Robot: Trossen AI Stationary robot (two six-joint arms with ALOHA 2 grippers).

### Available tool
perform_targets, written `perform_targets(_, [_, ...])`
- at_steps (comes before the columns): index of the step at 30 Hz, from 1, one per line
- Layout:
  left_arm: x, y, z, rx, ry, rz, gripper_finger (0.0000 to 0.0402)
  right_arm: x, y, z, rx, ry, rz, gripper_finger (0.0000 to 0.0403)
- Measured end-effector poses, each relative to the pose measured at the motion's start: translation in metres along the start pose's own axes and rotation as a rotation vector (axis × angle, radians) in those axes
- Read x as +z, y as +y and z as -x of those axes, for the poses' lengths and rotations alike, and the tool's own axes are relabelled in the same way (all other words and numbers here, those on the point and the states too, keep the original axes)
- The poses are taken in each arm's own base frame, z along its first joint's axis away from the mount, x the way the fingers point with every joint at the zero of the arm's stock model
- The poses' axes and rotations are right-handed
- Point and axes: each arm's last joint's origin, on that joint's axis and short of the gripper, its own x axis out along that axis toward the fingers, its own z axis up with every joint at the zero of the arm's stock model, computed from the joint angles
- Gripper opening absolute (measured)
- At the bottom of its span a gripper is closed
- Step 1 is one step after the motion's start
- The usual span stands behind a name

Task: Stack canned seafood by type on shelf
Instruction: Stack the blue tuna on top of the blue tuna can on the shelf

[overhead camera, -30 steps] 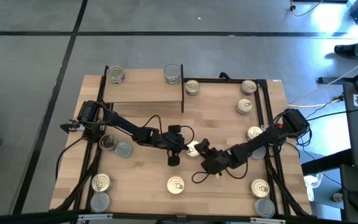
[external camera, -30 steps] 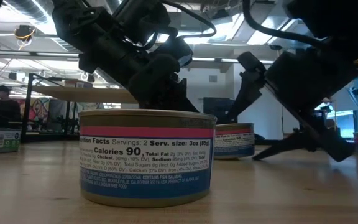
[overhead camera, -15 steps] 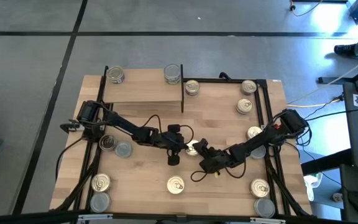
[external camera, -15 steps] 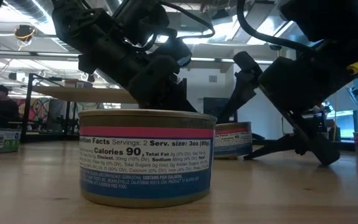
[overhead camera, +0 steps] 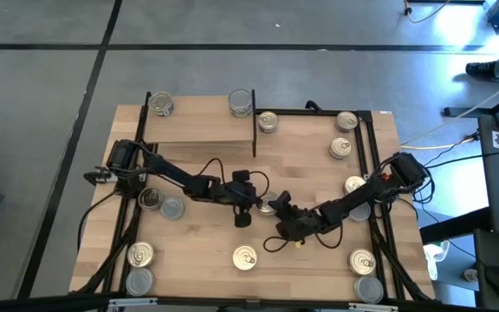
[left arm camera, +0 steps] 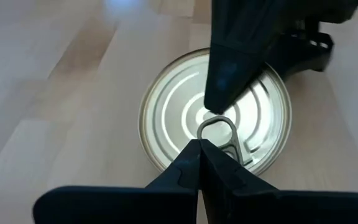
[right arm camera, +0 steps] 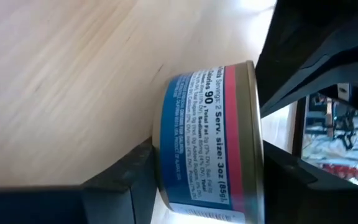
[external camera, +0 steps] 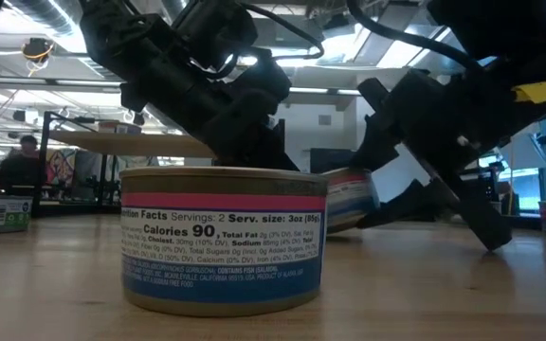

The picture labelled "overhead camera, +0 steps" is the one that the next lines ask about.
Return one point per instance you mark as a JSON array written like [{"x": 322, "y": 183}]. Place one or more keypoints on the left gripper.
[{"x": 223, "y": 193}]

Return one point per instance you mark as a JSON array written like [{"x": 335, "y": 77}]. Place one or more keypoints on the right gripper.
[{"x": 312, "y": 222}]

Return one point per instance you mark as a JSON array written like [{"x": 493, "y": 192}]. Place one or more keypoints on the red blue label salmon can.
[
  {"x": 161, "y": 102},
  {"x": 346, "y": 120},
  {"x": 353, "y": 182},
  {"x": 244, "y": 257},
  {"x": 340, "y": 147},
  {"x": 268, "y": 121},
  {"x": 267, "y": 207}
]

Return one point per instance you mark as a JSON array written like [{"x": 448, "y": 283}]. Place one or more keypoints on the blue label tuna can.
[
  {"x": 150, "y": 198},
  {"x": 362, "y": 261}
]

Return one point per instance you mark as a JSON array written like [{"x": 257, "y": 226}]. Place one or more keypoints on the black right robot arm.
[{"x": 353, "y": 197}]

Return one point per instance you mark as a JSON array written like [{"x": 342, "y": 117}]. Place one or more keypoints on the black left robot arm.
[{"x": 167, "y": 171}]

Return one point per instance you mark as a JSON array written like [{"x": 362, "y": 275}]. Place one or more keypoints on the wooden shelf board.
[{"x": 197, "y": 121}]

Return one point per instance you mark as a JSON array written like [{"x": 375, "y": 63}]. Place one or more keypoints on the gold-lid pull-tab can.
[{"x": 140, "y": 254}]

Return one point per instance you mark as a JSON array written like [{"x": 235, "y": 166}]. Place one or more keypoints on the white plastic bag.
[{"x": 436, "y": 260}]

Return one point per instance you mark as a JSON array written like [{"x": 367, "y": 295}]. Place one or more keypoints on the black desk crossbar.
[{"x": 453, "y": 226}]

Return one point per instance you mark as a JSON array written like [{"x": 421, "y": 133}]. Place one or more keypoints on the grey power plug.
[{"x": 470, "y": 274}]

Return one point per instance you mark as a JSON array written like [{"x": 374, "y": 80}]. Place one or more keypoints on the black desk leg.
[{"x": 483, "y": 107}]

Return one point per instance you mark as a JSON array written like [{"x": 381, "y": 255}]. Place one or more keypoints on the black rig bar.
[{"x": 37, "y": 303}]

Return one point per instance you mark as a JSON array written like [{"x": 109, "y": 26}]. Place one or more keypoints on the person's black shoe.
[{"x": 481, "y": 68}]

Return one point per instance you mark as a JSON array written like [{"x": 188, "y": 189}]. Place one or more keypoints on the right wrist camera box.
[{"x": 288, "y": 225}]

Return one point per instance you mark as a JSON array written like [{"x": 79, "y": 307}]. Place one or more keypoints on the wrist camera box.
[
  {"x": 288, "y": 225},
  {"x": 245, "y": 190}
]

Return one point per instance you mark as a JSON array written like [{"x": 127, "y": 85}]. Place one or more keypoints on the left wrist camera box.
[{"x": 245, "y": 190}]

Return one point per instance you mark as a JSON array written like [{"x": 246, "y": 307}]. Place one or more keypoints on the black table frame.
[{"x": 301, "y": 112}]

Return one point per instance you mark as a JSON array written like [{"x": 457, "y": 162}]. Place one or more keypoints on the silver metal bracket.
[
  {"x": 373, "y": 307},
  {"x": 130, "y": 302}
]

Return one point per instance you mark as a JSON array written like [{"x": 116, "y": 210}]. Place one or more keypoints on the black base bracket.
[{"x": 98, "y": 176}]

